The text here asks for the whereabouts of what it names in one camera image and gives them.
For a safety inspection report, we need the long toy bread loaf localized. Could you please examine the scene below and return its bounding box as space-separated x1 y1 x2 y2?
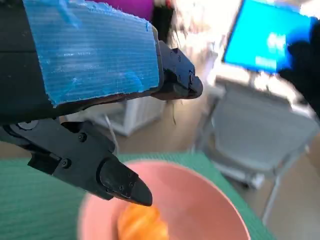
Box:
116 203 170 240

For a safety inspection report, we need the grey office chair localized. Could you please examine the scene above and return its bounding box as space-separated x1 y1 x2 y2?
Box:
192 77 320 226

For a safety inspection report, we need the blue computer monitor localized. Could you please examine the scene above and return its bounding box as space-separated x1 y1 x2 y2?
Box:
222 0 313 75

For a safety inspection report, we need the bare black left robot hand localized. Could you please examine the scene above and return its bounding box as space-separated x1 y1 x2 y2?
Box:
0 0 204 208

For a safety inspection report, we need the green cutting mat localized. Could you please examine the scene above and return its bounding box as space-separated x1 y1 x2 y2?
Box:
0 152 276 240

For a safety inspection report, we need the pink bowl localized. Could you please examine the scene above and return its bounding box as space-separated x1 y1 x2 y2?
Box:
77 161 252 240

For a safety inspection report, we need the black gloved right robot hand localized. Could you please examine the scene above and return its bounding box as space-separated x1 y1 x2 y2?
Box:
278 17 320 116

